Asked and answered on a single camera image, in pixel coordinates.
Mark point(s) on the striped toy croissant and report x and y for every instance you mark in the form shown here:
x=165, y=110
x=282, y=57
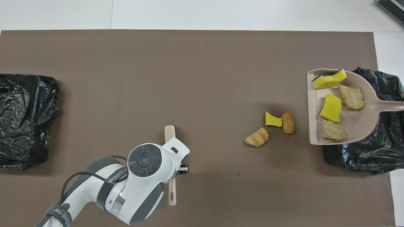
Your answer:
x=333, y=130
x=257, y=137
x=351, y=97

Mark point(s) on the grey ridged panel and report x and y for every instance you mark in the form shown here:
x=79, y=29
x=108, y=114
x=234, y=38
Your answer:
x=393, y=9

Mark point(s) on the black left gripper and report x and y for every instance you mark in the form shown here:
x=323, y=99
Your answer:
x=184, y=169

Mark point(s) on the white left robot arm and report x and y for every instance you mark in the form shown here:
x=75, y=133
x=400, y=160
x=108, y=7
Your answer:
x=142, y=189

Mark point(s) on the large yellow sponge piece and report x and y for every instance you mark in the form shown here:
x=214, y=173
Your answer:
x=331, y=108

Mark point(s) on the green and yellow sponge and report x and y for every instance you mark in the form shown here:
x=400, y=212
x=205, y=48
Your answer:
x=328, y=81

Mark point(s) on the small yellow sponge piece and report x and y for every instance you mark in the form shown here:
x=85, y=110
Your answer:
x=271, y=119

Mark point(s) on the brown toy bread roll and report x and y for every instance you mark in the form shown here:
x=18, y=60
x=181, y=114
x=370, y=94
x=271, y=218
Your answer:
x=288, y=123

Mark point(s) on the black bag-lined bin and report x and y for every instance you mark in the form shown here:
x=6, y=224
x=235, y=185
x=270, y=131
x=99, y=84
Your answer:
x=378, y=154
x=19, y=126

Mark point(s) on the brown table mat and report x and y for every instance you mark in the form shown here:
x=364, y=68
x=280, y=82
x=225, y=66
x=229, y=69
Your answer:
x=126, y=78

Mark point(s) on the beige hand brush black bristles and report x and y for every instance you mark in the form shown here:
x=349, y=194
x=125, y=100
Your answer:
x=169, y=132

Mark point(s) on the beige plastic dustpan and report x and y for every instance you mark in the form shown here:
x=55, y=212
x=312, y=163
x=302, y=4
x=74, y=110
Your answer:
x=359, y=123

